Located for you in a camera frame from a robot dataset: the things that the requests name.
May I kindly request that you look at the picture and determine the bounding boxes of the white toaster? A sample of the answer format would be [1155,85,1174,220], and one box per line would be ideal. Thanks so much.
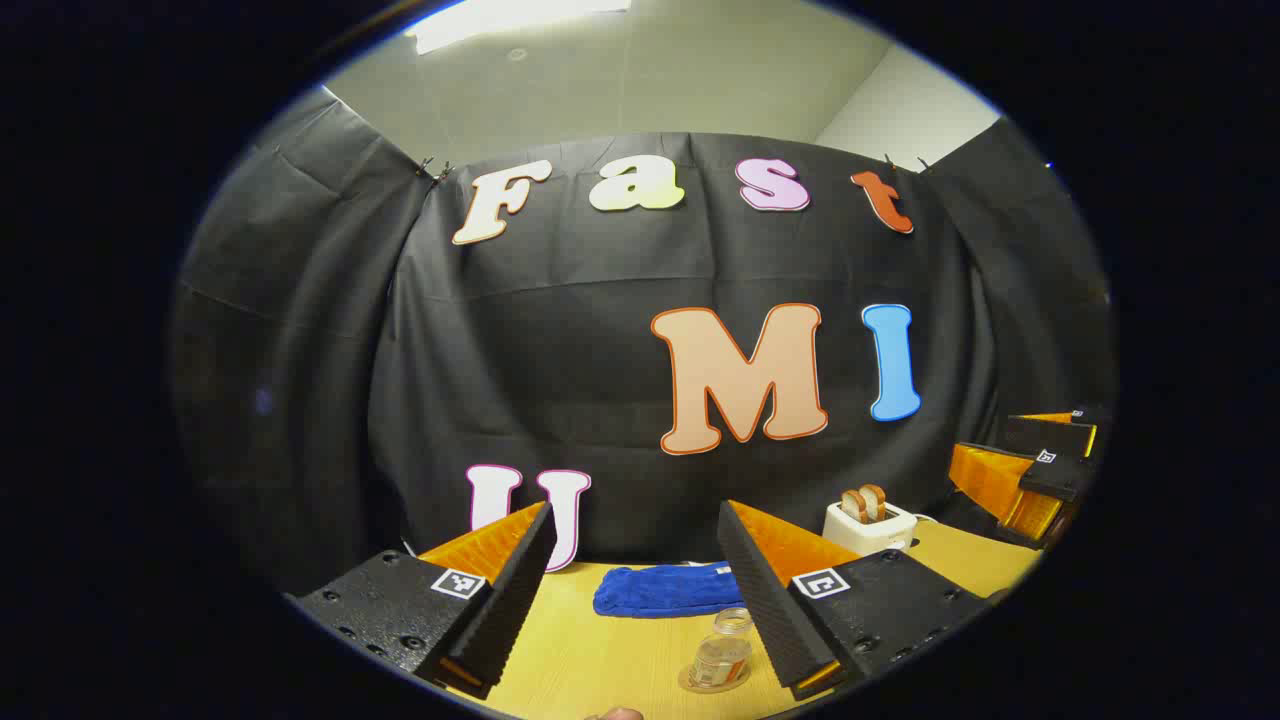
[823,500,919,557]

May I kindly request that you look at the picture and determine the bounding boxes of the blue folded towel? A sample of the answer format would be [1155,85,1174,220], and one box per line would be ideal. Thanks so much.
[593,563,746,619]

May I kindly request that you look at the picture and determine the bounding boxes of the round cork coaster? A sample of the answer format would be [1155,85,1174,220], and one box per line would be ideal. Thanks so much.
[678,660,753,696]

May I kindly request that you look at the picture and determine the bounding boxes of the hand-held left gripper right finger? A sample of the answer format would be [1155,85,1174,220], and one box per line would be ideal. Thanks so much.
[716,499,991,703]

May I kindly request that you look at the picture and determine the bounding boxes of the black backdrop cloth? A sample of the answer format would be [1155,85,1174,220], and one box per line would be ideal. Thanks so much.
[170,85,1116,601]

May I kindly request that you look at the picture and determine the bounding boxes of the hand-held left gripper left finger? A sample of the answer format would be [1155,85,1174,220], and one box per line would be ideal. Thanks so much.
[290,502,559,701]

